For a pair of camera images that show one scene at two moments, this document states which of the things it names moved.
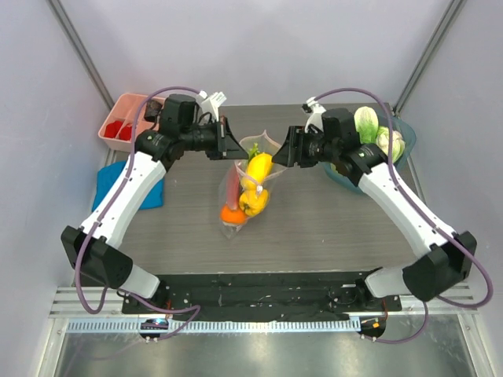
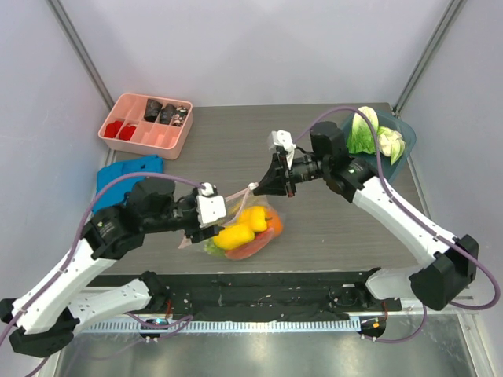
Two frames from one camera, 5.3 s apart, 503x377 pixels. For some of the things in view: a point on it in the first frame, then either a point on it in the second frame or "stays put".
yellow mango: [258, 169] to [233, 237]
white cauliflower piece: [382, 140] stays put
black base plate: [261, 294] stays put
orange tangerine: [233, 217] to [275, 223]
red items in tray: [112, 128] stays put
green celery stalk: [254, 151] to [211, 248]
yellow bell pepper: [253, 199] to [252, 220]
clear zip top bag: [244, 184] to [253, 225]
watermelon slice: [233, 192] to [259, 240]
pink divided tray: [127, 115] stays put
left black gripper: [226, 147] to [198, 233]
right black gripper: [295, 145] to [284, 174]
